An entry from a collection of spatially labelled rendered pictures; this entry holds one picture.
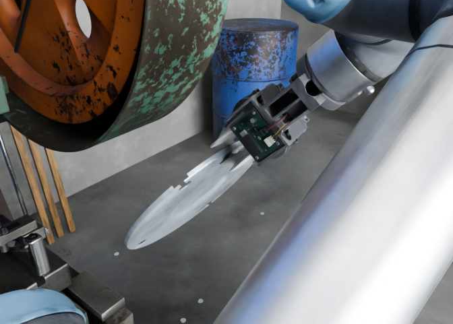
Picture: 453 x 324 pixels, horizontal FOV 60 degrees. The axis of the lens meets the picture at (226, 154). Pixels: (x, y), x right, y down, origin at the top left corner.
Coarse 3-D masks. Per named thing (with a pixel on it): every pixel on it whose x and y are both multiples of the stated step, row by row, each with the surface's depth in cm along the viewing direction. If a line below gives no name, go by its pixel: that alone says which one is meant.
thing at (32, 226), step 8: (24, 216) 93; (0, 224) 86; (8, 224) 90; (16, 224) 90; (24, 224) 90; (32, 224) 91; (40, 224) 93; (0, 232) 86; (8, 232) 87; (16, 232) 88; (24, 232) 90; (32, 232) 91; (40, 232) 92; (48, 232) 94; (0, 240) 86; (8, 240) 87; (0, 248) 88; (8, 248) 90
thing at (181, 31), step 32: (160, 0) 54; (192, 0) 59; (224, 0) 65; (160, 32) 57; (192, 32) 63; (160, 64) 62; (192, 64) 69; (128, 96) 62; (160, 96) 70; (32, 128) 94; (64, 128) 95; (96, 128) 95; (128, 128) 75
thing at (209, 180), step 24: (240, 144) 59; (216, 168) 60; (240, 168) 73; (168, 192) 54; (192, 192) 65; (216, 192) 76; (144, 216) 55; (168, 216) 64; (192, 216) 80; (144, 240) 68
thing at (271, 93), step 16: (304, 64) 43; (304, 80) 41; (256, 96) 45; (272, 96) 47; (288, 96) 45; (304, 96) 41; (320, 96) 42; (256, 112) 45; (272, 112) 45; (288, 112) 46; (304, 112) 44; (240, 128) 47; (256, 128) 46; (272, 128) 45; (288, 128) 46; (304, 128) 49; (256, 144) 47; (272, 144) 46; (288, 144) 44; (256, 160) 48
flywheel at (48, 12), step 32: (0, 0) 91; (32, 0) 83; (64, 0) 77; (96, 0) 70; (128, 0) 60; (0, 32) 96; (32, 32) 88; (64, 32) 80; (96, 32) 73; (128, 32) 63; (0, 64) 95; (32, 64) 93; (64, 64) 84; (96, 64) 77; (128, 64) 66; (32, 96) 91; (64, 96) 82; (96, 96) 75
